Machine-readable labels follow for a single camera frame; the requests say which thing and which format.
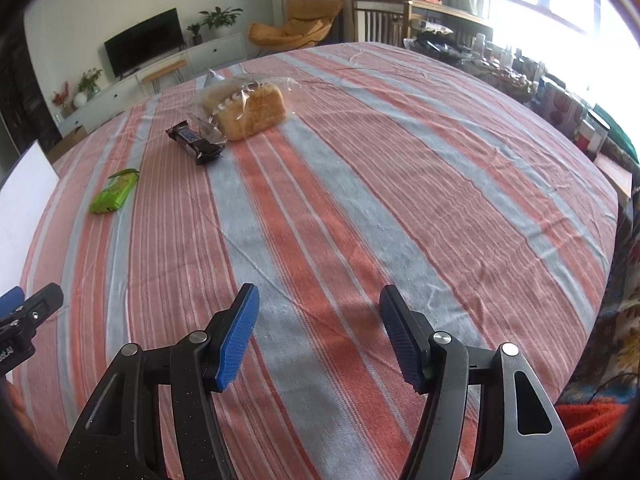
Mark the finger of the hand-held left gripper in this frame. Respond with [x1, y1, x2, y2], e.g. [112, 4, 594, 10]
[17, 282, 64, 328]
[0, 286, 25, 317]

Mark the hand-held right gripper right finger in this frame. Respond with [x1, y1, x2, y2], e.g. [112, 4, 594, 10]
[378, 285, 581, 480]

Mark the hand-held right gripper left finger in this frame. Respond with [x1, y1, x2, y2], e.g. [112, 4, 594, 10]
[57, 283, 261, 480]

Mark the white box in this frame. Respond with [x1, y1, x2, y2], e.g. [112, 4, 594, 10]
[0, 141, 60, 301]

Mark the bright green snack packet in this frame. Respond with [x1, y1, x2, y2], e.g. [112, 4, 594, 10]
[90, 168, 140, 214]

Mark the person's left forearm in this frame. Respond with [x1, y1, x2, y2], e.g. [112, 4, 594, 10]
[5, 382, 33, 441]

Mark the cardboard box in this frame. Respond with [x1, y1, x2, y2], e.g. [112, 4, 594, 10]
[50, 126, 88, 163]

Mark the red and grey striped blanket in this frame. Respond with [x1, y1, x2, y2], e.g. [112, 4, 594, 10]
[20, 41, 621, 480]

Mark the dark bookcase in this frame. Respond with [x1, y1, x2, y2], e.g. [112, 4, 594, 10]
[0, 20, 61, 181]

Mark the red flower decoration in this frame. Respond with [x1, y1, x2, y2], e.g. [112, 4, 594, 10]
[51, 81, 76, 117]

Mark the black wrapped snack bar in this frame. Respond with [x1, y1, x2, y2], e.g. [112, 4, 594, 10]
[166, 120, 226, 166]

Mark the orange fleece clothing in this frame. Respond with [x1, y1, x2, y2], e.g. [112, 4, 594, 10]
[555, 397, 631, 466]

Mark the plant in white vase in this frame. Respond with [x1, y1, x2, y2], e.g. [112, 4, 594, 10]
[74, 67, 103, 110]

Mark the bagged bread loaf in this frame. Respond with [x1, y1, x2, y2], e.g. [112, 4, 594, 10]
[195, 74, 301, 142]

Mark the low wooden table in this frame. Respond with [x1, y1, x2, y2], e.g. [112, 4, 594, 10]
[595, 152, 633, 201]

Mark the black television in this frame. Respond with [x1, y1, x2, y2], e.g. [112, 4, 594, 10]
[104, 8, 185, 80]

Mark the red and white canister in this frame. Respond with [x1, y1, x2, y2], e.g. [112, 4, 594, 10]
[575, 110, 611, 158]

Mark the pink printed box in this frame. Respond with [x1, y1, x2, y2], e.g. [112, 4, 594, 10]
[542, 82, 583, 128]

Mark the cluttered side table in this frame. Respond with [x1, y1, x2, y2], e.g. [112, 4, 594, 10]
[405, 25, 581, 126]

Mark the white television cabinet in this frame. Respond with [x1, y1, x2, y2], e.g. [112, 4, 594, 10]
[62, 33, 247, 136]

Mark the green cloth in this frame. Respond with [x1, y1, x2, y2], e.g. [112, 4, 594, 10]
[592, 102, 640, 166]

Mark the orange lounge chair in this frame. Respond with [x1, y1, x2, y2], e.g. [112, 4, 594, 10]
[248, 0, 345, 58]

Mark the large leafy potted plant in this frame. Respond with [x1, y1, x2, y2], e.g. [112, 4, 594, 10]
[199, 6, 244, 36]

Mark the wooden slatted crib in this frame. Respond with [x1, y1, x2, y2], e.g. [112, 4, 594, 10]
[351, 0, 413, 46]

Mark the wooden desk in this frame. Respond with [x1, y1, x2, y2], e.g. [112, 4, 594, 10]
[407, 0, 493, 43]

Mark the window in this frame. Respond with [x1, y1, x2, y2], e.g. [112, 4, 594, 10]
[487, 0, 640, 111]

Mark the wooden stool with wire legs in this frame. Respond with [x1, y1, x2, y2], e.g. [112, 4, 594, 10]
[137, 59, 188, 96]

